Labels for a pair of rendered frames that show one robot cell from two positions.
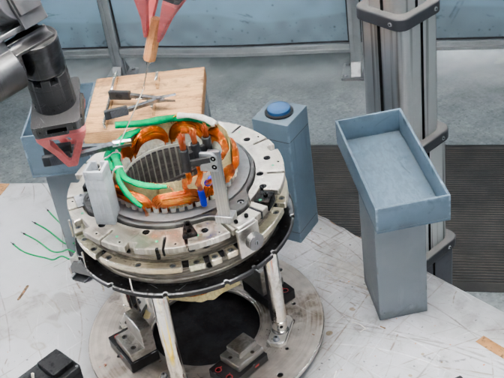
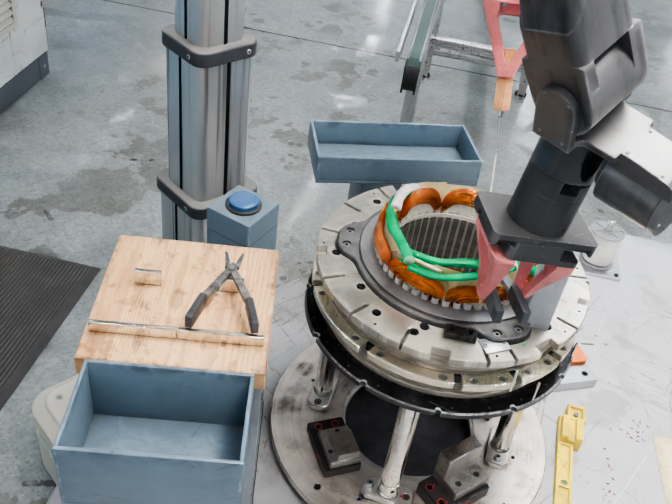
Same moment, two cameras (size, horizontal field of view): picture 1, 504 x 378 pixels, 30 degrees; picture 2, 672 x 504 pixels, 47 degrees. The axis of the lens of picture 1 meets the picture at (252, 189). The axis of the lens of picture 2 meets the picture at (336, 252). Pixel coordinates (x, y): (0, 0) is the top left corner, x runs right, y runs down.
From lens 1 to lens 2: 161 cm
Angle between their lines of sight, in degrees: 75
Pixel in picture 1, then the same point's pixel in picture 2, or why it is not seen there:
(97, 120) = (228, 356)
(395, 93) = (243, 129)
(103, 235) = (568, 325)
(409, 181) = (401, 154)
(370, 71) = (214, 124)
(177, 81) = (149, 263)
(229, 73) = not seen: outside the picture
